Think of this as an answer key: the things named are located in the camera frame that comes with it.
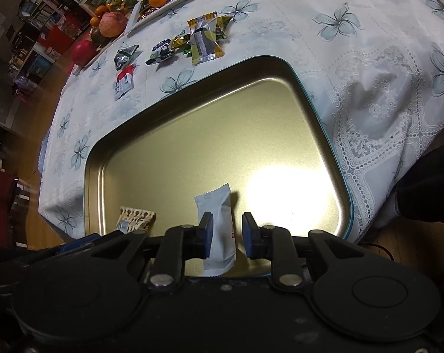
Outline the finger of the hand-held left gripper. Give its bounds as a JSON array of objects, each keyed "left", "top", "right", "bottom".
[{"left": 60, "top": 232, "right": 100, "bottom": 254}]

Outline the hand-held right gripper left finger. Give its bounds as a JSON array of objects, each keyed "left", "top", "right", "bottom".
[{"left": 90, "top": 211, "right": 214, "bottom": 288}]

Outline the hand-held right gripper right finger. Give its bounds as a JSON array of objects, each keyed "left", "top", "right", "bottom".
[{"left": 242, "top": 211, "right": 366, "bottom": 289}]

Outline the brown patterned snack packet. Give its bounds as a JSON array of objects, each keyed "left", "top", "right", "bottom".
[{"left": 116, "top": 206, "right": 156, "bottom": 234}]

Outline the gold metal tin tray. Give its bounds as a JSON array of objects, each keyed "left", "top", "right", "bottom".
[{"left": 83, "top": 56, "right": 355, "bottom": 278}]

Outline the blue and white snack packet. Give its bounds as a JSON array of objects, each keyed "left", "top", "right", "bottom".
[{"left": 145, "top": 40, "right": 175, "bottom": 66}]

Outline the red and white snack packet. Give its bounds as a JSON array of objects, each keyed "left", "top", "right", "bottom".
[{"left": 114, "top": 64, "right": 136, "bottom": 101}]

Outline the dark red apple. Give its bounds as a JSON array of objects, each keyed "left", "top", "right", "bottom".
[{"left": 72, "top": 40, "right": 97, "bottom": 66}]

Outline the grey silver snack packet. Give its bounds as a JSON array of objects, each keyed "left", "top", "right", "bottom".
[{"left": 114, "top": 44, "right": 140, "bottom": 71}]

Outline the yellow fruit tray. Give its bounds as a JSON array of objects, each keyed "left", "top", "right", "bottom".
[{"left": 72, "top": 5, "right": 142, "bottom": 70}]

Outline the long yellow snack packet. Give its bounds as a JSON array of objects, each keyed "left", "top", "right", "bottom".
[{"left": 187, "top": 12, "right": 223, "bottom": 66}]

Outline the gold wrapped candy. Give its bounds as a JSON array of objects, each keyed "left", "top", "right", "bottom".
[{"left": 170, "top": 33, "right": 190, "bottom": 49}]

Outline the white floral lace tablecloth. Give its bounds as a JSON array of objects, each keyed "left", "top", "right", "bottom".
[{"left": 38, "top": 0, "right": 444, "bottom": 245}]

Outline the brown kiwi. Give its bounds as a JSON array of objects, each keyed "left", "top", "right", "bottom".
[{"left": 90, "top": 26, "right": 108, "bottom": 44}]

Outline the green and gold candy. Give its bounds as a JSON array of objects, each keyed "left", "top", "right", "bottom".
[{"left": 214, "top": 15, "right": 233, "bottom": 41}]

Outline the pale red apple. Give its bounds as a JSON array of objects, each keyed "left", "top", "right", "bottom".
[{"left": 99, "top": 11, "right": 127, "bottom": 38}]

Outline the cluttered storage shelf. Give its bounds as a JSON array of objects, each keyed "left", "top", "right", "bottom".
[{"left": 9, "top": 0, "right": 110, "bottom": 89}]

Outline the black cable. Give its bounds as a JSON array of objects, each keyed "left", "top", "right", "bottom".
[{"left": 361, "top": 241, "right": 396, "bottom": 262}]

